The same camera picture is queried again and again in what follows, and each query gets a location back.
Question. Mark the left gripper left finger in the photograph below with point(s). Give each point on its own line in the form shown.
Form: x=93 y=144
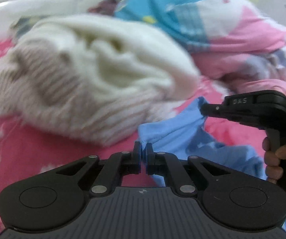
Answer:
x=54 y=198

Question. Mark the pink floral fleece blanket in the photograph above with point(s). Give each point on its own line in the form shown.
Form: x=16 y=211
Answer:
x=26 y=151

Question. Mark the pink patterned quilt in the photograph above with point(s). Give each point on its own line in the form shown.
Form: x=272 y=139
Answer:
x=229 y=40

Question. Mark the light blue t-shirt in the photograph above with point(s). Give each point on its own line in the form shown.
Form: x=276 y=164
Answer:
x=185 y=135

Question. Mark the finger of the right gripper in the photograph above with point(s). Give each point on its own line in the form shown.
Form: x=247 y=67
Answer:
x=212 y=110

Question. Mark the cream checkered knit sweater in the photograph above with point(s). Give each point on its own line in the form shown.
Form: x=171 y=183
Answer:
x=94 y=78

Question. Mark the person's right hand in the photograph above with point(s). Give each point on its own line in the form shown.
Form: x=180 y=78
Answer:
x=272 y=160

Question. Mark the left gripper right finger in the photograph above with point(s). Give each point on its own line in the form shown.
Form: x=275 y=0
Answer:
x=231 y=198

